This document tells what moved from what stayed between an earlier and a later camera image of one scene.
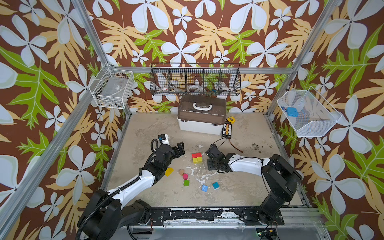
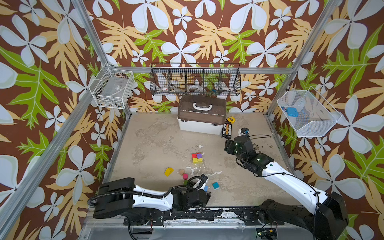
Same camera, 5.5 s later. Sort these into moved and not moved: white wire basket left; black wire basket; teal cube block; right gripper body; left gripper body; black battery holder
Moved: left gripper body; right gripper body
Not moved: black battery holder; white wire basket left; black wire basket; teal cube block
